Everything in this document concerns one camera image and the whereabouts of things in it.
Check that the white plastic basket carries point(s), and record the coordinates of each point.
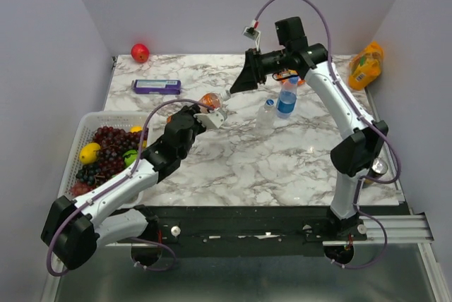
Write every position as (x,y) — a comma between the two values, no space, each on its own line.
(84,134)

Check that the yellow snack bag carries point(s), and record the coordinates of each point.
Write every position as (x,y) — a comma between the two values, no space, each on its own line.
(366,67)

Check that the aluminium rail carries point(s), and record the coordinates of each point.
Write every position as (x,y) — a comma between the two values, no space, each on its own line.
(394,229)

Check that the black gold can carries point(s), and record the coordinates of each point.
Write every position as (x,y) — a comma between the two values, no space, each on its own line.
(378,168)

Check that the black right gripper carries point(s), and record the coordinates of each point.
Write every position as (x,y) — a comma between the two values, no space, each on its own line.
(252,74)

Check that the black mounting rail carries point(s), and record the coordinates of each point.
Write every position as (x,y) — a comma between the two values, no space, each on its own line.
(230,232)

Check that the dark grape bunch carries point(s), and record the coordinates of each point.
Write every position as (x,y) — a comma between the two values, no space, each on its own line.
(91,175)

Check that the purple white box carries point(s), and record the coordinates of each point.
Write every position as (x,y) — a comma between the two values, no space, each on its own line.
(162,87)

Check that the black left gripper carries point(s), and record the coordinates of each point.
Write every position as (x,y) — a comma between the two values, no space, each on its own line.
(191,111)

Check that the green toy fruit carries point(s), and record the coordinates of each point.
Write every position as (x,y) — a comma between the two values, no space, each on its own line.
(129,157)

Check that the blue white bottle cap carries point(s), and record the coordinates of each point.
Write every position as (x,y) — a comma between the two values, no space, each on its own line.
(269,103)

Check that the red apple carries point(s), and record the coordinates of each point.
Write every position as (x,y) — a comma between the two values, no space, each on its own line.
(140,53)

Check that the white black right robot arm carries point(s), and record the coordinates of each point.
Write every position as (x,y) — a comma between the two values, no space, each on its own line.
(362,136)

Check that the clear bottle blue label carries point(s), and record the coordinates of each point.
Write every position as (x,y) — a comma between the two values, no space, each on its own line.
(286,100)

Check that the yellow lemon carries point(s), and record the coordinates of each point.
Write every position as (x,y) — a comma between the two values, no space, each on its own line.
(88,153)
(137,131)

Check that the red grape bunch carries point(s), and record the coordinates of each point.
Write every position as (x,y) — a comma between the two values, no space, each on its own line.
(114,143)

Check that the orange drink bottle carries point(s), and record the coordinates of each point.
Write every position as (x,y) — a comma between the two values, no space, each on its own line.
(213,100)

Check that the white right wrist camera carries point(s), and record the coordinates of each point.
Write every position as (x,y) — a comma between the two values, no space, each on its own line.
(253,33)

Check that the orange razor box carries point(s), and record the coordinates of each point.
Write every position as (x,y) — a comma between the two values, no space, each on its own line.
(286,75)

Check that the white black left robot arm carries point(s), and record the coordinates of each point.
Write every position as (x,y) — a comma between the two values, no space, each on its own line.
(74,229)

